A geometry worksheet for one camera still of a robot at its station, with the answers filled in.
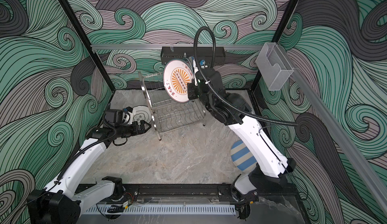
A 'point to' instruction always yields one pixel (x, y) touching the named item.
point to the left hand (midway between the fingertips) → (145, 126)
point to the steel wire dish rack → (167, 114)
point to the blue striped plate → (242, 156)
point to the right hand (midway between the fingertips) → (194, 80)
